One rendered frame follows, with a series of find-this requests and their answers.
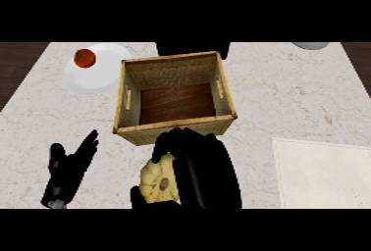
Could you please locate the red tomato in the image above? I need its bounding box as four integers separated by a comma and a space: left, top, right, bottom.
72, 48, 97, 69

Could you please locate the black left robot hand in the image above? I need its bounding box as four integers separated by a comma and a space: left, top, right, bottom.
38, 128, 100, 209

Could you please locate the cream placemat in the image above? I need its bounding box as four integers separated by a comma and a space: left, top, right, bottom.
270, 137, 371, 210

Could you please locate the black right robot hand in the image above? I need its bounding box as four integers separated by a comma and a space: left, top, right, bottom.
128, 126, 243, 210

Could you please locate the black appliance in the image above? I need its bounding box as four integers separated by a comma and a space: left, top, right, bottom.
153, 41, 231, 61

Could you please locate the grey round object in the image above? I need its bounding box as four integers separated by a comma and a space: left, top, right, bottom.
290, 41, 332, 51

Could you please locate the white round plate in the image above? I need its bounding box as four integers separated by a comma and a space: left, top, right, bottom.
61, 42, 132, 97

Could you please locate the square wicker basket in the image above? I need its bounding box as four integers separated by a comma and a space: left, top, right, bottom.
110, 50, 239, 147

